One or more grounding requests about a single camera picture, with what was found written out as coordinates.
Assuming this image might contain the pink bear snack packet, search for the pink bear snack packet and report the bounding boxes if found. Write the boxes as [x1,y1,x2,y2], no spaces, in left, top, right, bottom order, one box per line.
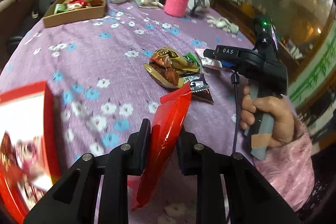
[1,132,53,210]

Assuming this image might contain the white pink snack packet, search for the white pink snack packet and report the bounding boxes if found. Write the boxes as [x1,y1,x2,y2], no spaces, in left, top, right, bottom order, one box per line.
[195,48,227,71]

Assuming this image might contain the dark purple plum packet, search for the dark purple plum packet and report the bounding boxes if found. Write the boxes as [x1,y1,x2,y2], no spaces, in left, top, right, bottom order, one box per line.
[182,73,214,103]

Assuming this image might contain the green snack packet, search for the green snack packet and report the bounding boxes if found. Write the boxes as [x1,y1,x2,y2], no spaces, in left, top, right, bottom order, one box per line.
[183,52,200,68]

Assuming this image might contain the gold brown snack packet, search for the gold brown snack packet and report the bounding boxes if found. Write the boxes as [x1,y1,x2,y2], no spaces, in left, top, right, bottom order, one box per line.
[143,47,201,89]

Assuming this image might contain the long red snack pack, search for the long red snack pack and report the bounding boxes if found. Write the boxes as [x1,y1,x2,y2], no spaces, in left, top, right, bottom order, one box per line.
[131,82,192,211]

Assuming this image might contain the pink sleeved right forearm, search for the pink sleeved right forearm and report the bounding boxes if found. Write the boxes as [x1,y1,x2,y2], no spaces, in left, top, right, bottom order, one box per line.
[253,97,314,211]

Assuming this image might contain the person's right hand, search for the person's right hand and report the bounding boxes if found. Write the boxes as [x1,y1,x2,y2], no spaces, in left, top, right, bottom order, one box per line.
[240,86,294,154]

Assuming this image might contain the red gift box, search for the red gift box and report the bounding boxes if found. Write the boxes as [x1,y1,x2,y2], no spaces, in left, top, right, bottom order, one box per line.
[1,81,60,223]

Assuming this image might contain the wooden sideboard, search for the wooden sideboard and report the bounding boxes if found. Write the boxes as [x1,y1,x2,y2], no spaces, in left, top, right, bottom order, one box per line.
[210,0,299,70]

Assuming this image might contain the white gloves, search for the white gloves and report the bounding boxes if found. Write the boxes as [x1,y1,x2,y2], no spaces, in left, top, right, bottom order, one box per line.
[207,15,239,35]

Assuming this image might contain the white bowl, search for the white bowl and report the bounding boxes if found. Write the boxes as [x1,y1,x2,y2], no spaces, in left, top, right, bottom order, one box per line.
[187,0,210,12]

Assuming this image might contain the black phone stand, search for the black phone stand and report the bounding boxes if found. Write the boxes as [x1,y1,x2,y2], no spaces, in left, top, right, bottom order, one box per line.
[190,0,205,18]

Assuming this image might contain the purple floral tablecloth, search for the purple floral tablecloth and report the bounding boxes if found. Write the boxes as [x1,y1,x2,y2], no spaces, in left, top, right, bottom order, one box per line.
[1,2,253,223]

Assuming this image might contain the brown cardboard snack tray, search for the brown cardboard snack tray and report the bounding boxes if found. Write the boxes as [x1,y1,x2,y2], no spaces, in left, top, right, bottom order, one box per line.
[43,0,106,28]

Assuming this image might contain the brown armchair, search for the brown armchair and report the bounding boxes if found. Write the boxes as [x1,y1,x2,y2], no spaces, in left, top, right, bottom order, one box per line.
[0,0,35,71]

